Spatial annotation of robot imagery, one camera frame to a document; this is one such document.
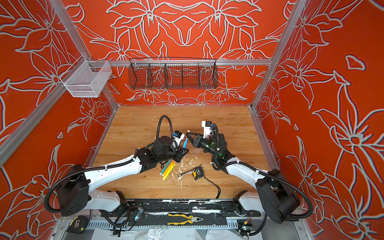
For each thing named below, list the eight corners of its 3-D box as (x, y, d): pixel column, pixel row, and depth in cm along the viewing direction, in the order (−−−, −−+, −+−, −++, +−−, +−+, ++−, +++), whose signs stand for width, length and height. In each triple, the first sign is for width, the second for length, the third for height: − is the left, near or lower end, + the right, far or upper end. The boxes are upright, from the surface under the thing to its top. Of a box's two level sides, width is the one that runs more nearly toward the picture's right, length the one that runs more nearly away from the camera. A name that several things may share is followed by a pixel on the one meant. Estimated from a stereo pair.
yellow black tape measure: (192, 180, 84) (192, 178, 81) (192, 169, 88) (192, 166, 85) (203, 180, 84) (204, 178, 81) (203, 169, 88) (203, 166, 85)
